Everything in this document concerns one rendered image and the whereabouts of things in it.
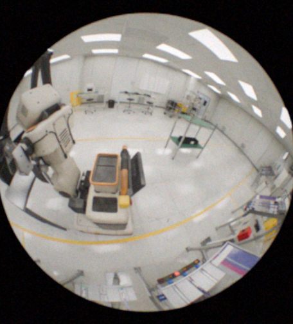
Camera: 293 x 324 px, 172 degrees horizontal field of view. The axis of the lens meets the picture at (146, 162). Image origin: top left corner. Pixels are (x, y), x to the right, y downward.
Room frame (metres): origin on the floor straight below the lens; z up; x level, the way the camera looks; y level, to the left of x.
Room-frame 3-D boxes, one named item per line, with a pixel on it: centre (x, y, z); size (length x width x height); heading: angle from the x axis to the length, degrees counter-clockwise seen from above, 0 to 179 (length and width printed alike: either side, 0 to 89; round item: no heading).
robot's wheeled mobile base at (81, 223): (0.28, 0.32, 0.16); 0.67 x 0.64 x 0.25; 110
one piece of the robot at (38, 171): (0.18, 0.59, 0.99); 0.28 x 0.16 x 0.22; 20
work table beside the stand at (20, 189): (0.02, 1.05, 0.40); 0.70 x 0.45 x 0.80; 20
